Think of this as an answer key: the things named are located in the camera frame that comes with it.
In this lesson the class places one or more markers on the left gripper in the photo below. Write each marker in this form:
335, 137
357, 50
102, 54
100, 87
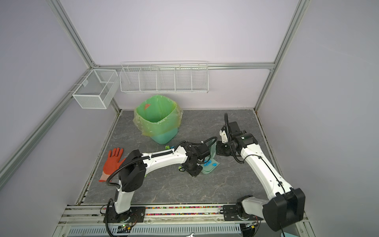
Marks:
194, 174

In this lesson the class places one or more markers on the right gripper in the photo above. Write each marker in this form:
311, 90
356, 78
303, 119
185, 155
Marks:
219, 149

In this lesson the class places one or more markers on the blue paper scrap cluster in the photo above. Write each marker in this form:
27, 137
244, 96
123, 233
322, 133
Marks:
210, 163

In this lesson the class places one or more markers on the green plastic dustpan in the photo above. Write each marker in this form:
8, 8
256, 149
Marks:
209, 169

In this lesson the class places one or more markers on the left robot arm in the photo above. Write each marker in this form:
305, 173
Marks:
131, 173

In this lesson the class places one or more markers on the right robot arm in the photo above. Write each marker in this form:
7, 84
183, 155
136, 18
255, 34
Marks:
284, 205

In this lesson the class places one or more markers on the green trash bin with bag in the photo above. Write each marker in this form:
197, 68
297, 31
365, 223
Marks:
159, 118

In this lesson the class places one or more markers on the red rubber glove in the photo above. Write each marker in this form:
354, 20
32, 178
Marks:
112, 163

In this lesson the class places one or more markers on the small white mesh basket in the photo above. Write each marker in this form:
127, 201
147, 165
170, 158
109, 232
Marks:
97, 89

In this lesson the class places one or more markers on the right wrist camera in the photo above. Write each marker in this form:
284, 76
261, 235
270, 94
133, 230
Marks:
224, 136

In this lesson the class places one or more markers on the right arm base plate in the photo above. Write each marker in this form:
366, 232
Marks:
232, 212

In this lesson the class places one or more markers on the long white wire basket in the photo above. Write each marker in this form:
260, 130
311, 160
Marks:
164, 77

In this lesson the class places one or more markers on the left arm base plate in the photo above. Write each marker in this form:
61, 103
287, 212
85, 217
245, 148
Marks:
135, 214

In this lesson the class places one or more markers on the aluminium front rail frame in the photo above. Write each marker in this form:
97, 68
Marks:
171, 220

